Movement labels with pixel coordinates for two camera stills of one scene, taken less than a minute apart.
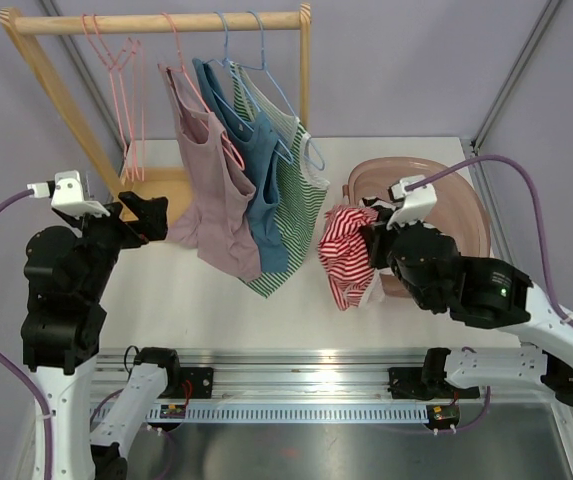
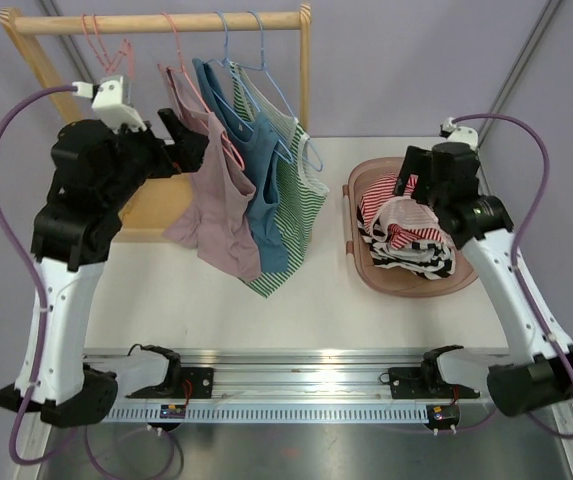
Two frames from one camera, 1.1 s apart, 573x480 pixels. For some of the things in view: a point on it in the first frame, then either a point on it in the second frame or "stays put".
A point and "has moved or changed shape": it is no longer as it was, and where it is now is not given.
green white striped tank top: (301, 185) stays put
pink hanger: (227, 144) stays put
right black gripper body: (382, 246) to (435, 196)
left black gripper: (150, 213) to (189, 146)
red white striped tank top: (345, 249) has moved or changed shape
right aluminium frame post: (513, 76) stays put
